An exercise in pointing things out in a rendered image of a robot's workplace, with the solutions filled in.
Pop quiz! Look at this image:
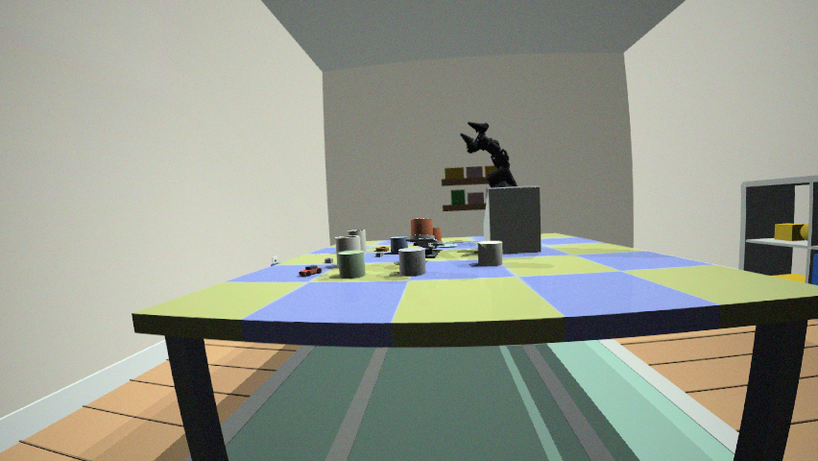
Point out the orange cylinder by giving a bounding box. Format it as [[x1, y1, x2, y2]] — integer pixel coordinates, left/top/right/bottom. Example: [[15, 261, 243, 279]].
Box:
[[411, 219, 433, 235]]

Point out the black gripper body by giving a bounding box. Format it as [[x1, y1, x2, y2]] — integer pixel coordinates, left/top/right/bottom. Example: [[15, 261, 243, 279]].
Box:
[[467, 122, 493, 154]]

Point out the green cylinder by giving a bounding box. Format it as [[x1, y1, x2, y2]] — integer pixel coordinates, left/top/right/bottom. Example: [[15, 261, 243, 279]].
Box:
[[338, 251, 366, 279]]

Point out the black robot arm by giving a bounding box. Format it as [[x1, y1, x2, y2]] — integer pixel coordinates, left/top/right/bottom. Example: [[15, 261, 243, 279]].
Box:
[[487, 140, 517, 188]]

